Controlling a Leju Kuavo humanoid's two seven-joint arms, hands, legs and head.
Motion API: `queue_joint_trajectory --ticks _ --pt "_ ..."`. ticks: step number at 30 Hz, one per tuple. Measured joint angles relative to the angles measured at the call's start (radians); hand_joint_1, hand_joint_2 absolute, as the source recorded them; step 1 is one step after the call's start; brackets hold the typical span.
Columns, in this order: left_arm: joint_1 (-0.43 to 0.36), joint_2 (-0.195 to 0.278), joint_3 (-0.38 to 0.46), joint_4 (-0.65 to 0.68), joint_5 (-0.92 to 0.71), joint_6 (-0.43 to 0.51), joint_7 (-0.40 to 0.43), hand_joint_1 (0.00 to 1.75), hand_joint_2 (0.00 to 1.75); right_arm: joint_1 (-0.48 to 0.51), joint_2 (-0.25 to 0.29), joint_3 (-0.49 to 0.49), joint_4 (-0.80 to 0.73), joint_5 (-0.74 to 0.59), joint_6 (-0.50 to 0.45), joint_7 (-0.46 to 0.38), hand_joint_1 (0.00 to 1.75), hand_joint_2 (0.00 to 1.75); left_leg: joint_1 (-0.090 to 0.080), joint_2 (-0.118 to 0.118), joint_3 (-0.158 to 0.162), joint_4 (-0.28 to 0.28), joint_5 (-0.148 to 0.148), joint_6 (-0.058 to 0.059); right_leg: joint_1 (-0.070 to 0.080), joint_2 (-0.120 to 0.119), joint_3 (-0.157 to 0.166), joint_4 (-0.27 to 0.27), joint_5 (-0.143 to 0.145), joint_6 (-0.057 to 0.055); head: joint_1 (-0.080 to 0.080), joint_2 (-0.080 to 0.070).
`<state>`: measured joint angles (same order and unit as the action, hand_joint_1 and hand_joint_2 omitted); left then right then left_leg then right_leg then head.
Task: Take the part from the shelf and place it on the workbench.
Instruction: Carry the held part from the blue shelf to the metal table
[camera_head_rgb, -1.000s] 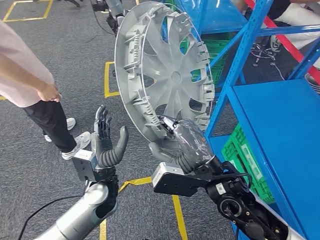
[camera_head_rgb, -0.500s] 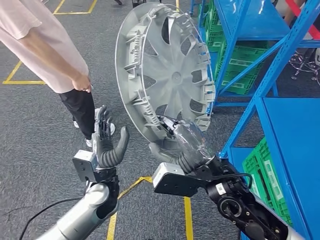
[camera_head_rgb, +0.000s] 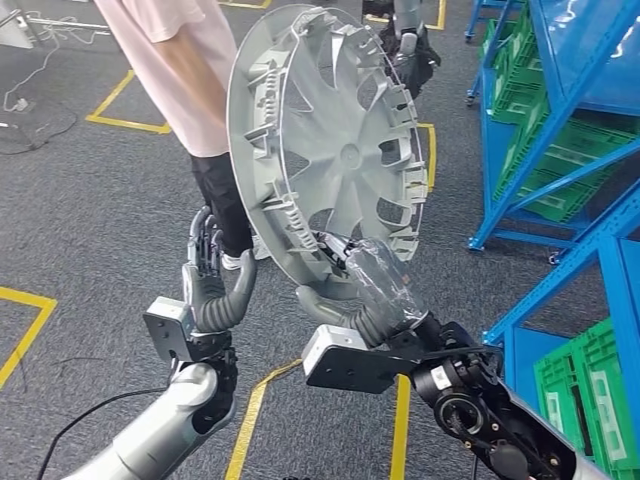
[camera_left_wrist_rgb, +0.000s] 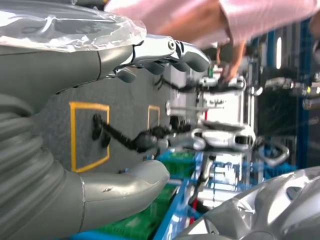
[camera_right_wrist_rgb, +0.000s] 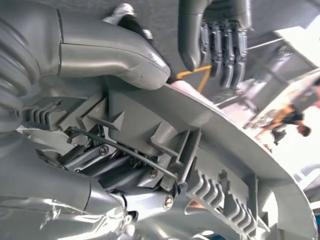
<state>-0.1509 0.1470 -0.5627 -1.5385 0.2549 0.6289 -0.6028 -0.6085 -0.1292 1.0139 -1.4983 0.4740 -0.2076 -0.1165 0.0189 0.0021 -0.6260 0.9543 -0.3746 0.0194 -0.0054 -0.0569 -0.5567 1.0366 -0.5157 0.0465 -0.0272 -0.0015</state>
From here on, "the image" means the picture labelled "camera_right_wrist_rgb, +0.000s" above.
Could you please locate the person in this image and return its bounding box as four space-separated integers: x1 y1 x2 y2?
254 102 312 147

